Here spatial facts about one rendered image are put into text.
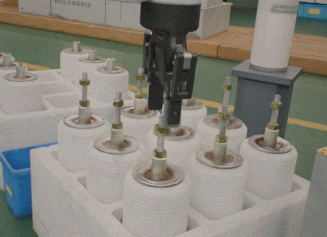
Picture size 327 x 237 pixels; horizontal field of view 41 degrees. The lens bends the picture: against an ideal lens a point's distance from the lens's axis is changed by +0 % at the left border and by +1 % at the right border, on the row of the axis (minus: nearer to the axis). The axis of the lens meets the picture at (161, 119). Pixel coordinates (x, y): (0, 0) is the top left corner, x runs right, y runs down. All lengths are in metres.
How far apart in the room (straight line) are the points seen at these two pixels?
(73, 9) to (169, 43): 2.66
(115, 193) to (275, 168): 0.26
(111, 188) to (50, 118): 0.40
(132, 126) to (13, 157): 0.32
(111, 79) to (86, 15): 2.00
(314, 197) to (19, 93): 0.69
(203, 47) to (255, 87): 1.59
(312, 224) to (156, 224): 0.22
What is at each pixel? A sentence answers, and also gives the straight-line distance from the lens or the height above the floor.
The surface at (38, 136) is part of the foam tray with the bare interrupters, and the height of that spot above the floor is 0.13.
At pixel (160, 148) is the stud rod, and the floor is 0.29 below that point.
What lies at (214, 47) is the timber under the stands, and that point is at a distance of 2.63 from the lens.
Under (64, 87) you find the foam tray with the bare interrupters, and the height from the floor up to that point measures 0.16.
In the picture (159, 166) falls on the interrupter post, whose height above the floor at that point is 0.27.
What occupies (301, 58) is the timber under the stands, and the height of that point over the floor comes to 0.07.
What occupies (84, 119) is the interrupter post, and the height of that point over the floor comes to 0.26.
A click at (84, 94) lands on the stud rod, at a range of 0.79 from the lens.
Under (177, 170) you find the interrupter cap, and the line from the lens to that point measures 0.64.
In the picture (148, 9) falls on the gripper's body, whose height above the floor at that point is 0.48.
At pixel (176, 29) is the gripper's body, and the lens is 0.53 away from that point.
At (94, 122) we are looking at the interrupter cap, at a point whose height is 0.25.
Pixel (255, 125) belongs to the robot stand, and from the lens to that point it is 1.11.
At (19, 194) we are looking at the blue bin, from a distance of 0.96.
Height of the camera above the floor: 0.54
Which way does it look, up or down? 20 degrees down
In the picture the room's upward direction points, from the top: 4 degrees clockwise
